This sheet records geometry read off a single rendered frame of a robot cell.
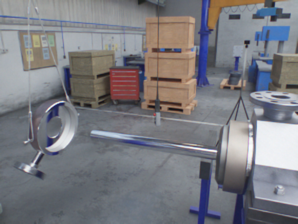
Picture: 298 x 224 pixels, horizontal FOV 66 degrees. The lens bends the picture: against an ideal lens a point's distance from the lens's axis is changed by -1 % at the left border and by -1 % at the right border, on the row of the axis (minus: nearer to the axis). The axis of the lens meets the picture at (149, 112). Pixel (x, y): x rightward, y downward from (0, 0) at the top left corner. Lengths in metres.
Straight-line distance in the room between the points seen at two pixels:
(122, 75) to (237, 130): 4.90
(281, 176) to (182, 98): 4.43
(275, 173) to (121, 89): 5.17
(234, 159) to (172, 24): 4.48
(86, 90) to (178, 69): 2.34
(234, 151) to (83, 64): 5.17
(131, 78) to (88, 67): 1.06
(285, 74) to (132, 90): 3.40
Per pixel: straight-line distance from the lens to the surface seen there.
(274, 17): 7.45
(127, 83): 5.91
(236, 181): 1.18
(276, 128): 1.14
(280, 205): 1.03
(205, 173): 1.71
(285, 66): 5.36
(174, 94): 5.41
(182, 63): 5.29
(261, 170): 1.08
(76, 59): 6.10
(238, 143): 1.15
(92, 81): 5.85
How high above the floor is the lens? 1.68
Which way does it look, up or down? 18 degrees down
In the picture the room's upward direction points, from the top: straight up
